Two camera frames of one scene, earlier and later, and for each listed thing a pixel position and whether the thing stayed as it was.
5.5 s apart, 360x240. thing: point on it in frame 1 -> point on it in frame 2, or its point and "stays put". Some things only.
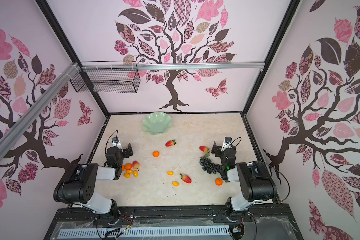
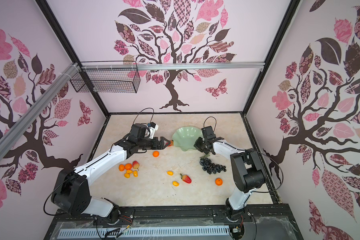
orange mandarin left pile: (128, 166) stays put
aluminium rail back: (93, 66) stays put
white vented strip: (145, 232) stays put
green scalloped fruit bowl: (156, 122) -> (185, 137)
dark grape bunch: (207, 165) stays put
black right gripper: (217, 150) -> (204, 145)
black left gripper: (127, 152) -> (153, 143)
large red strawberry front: (186, 178) stays put
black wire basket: (110, 80) stays put
